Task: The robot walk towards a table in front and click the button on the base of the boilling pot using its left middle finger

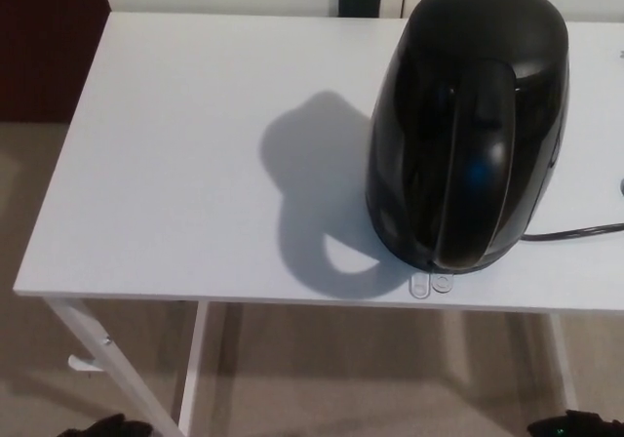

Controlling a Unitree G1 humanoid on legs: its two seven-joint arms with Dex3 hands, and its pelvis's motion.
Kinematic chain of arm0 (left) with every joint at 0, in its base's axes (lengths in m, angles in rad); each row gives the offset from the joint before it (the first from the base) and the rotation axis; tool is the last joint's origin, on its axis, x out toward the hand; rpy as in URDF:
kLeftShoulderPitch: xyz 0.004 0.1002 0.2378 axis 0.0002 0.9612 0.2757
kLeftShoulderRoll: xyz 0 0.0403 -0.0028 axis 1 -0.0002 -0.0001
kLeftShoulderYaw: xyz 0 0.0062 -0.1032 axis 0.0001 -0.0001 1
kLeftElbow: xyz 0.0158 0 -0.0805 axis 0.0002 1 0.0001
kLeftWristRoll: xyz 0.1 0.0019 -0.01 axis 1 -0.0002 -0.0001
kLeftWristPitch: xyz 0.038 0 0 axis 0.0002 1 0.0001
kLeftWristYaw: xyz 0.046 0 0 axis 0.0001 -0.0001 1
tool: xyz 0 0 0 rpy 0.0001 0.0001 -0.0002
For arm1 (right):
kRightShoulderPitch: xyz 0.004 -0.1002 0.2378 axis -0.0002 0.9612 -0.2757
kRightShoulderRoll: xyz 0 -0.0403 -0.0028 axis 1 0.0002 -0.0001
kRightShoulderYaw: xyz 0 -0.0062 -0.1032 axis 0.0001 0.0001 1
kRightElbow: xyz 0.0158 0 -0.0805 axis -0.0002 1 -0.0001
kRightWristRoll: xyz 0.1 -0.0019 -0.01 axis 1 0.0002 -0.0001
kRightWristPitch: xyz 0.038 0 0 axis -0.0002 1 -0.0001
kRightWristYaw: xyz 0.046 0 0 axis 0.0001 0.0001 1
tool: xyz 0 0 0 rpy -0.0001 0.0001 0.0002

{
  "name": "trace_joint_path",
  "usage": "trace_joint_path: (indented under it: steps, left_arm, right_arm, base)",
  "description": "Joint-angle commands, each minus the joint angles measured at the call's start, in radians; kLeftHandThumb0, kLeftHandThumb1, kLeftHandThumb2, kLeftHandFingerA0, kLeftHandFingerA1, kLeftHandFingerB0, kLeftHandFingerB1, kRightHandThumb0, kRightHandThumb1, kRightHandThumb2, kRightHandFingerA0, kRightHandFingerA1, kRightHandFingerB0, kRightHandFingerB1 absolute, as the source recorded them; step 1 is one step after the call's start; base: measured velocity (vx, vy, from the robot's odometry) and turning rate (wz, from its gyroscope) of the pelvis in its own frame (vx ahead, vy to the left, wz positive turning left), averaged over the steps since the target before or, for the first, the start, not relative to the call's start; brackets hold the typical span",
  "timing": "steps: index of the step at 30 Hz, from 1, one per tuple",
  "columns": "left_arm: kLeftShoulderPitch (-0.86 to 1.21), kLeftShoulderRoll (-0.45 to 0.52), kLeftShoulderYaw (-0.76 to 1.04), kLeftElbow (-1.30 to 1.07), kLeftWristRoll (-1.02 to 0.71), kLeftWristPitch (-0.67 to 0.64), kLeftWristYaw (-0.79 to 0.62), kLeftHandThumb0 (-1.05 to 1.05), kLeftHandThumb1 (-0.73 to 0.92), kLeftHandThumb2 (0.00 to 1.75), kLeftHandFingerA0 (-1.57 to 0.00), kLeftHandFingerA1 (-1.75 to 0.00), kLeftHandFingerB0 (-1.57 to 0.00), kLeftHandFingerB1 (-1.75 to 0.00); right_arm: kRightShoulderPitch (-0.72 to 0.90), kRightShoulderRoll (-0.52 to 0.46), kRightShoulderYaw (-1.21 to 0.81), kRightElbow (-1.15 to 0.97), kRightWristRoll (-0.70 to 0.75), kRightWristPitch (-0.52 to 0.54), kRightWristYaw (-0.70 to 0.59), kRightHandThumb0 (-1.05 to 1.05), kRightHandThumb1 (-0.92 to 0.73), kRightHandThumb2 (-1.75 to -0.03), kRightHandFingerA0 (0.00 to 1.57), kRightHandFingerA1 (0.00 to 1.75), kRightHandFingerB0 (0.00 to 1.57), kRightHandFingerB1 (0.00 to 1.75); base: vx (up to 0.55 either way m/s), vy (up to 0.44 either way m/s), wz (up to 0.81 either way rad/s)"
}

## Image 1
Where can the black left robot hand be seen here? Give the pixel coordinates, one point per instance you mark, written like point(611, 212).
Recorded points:
point(112, 427)

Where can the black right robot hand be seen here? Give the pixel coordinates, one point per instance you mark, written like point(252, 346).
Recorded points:
point(585, 427)

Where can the clear elongated button tab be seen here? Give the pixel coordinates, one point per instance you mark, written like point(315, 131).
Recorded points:
point(419, 287)

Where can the white hook on table leg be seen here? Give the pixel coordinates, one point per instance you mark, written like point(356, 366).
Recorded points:
point(83, 363)

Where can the white table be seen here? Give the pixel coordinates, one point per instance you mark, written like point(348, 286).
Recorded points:
point(170, 164)

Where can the black electric kettle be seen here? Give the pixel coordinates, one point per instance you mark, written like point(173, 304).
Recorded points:
point(463, 139)

